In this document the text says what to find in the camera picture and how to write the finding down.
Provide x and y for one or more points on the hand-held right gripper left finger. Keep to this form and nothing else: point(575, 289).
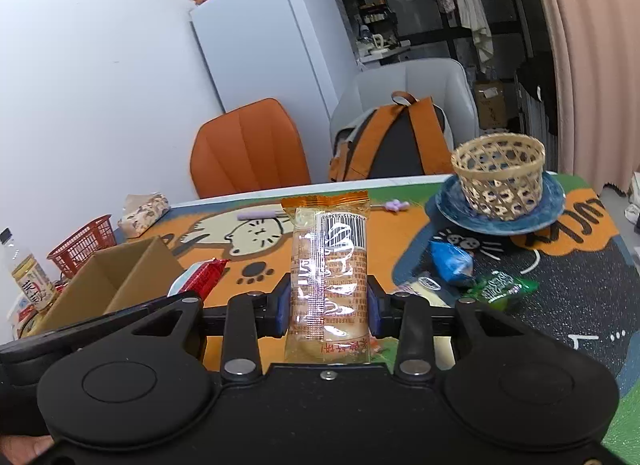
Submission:
point(282, 302)

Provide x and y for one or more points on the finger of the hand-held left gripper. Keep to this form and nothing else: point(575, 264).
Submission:
point(115, 320)

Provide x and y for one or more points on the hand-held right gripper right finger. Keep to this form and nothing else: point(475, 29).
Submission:
point(375, 310)

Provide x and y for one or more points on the brown cardboard box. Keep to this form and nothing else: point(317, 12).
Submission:
point(130, 270)

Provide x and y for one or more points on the clear orange cracker packet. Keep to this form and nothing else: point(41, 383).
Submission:
point(327, 270)

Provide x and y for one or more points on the red snack packet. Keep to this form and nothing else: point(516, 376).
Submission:
point(205, 275)

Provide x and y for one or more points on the blue snack packet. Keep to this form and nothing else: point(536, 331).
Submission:
point(452, 262)

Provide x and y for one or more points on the dark green snack packet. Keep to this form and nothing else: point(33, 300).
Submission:
point(505, 287)

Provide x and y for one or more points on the person's left hand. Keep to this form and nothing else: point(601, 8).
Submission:
point(22, 451)

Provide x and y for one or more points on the red plastic basket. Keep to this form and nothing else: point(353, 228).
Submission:
point(85, 245)

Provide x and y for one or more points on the tea bottle with black cap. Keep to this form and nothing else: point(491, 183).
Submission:
point(32, 285)

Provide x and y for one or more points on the floral tissue box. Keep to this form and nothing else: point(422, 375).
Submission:
point(142, 215)

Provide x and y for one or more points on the orange chair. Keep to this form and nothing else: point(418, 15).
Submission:
point(250, 150)

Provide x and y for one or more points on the orange and black backpack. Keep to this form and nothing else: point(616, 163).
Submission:
point(395, 145)

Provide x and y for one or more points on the printed cat table mat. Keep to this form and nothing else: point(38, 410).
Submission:
point(550, 295)

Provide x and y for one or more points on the woven bamboo basket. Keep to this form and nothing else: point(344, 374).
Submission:
point(500, 185)

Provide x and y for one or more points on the blue ceramic plate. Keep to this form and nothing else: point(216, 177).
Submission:
point(550, 205)

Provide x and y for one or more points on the grey chair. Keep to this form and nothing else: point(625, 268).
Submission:
point(425, 80)

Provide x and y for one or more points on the small cardboard carton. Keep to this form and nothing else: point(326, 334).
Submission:
point(489, 102)

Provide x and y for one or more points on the white refrigerator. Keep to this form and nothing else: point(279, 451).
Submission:
point(265, 35)

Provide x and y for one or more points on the white plastic bag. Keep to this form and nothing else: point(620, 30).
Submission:
point(633, 217)

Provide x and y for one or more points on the black bag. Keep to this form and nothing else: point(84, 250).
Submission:
point(532, 77)

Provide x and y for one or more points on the hanging white garment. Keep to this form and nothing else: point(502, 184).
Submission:
point(472, 5)

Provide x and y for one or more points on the pink curtain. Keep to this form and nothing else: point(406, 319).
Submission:
point(590, 70)

